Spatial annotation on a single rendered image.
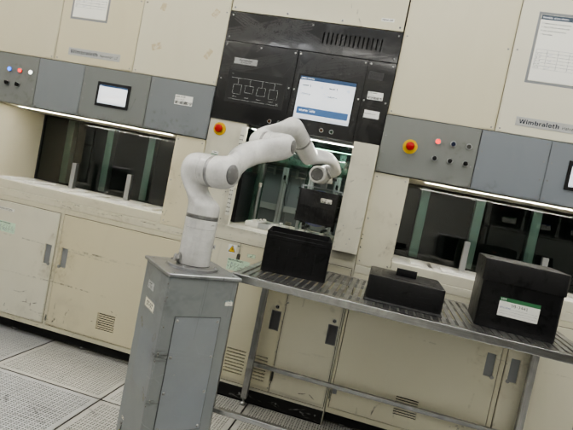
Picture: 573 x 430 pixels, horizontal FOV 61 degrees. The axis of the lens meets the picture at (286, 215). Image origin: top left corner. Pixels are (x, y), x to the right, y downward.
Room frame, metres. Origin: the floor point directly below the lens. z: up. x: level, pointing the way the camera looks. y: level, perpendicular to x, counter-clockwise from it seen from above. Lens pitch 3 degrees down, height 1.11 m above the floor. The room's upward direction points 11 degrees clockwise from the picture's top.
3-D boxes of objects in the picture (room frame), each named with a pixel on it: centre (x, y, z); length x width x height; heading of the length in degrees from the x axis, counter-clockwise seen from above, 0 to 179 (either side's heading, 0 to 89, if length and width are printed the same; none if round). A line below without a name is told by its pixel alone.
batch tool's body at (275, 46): (2.88, -0.03, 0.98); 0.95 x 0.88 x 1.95; 168
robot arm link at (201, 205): (1.82, 0.33, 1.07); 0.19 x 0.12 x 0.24; 58
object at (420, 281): (1.96, -0.52, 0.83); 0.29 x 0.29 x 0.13; 79
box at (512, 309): (1.89, -0.93, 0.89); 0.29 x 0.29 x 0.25; 74
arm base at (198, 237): (1.81, 0.30, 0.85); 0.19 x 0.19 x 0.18
